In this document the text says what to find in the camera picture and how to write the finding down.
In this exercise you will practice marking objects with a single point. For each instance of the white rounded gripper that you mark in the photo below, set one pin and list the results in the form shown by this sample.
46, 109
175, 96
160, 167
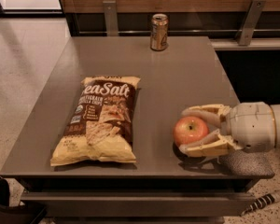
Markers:
251, 125

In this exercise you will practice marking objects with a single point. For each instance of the red yellow apple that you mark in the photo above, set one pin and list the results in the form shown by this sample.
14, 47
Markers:
189, 130

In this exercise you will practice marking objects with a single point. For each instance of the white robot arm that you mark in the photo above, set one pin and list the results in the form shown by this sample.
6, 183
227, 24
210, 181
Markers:
250, 127

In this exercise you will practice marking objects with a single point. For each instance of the orange soda can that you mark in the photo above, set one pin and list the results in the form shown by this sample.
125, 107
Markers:
159, 31

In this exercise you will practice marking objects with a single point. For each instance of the sea salt chips bag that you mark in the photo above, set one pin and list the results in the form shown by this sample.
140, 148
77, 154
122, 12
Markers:
101, 126

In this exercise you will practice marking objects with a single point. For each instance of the grey metal bracket right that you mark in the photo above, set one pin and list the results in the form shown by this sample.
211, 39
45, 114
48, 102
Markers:
245, 33

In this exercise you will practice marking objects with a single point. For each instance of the grey metal bracket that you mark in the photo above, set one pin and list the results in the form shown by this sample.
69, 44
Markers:
111, 17
245, 33

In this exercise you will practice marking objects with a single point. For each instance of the grey metal bracket left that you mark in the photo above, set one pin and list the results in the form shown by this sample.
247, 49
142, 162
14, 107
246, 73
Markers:
111, 17

